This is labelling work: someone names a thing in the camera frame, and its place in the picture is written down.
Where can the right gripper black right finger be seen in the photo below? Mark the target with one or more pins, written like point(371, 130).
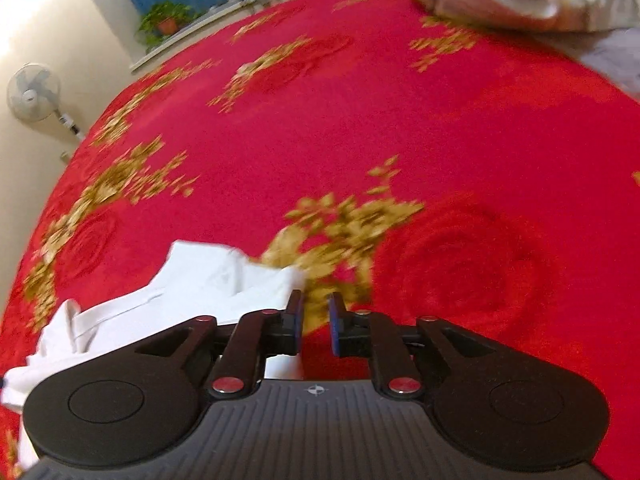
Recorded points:
point(500, 406)

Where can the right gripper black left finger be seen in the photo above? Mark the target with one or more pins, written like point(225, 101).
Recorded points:
point(250, 344)

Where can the white small garment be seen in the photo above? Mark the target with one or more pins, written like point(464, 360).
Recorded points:
point(196, 279)

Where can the red floral bed blanket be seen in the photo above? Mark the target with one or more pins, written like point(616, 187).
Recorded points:
point(417, 166)

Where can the white standing fan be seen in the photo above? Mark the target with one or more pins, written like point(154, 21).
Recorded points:
point(34, 94)

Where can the green potted plant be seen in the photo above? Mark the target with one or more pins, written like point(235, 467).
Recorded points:
point(163, 20)

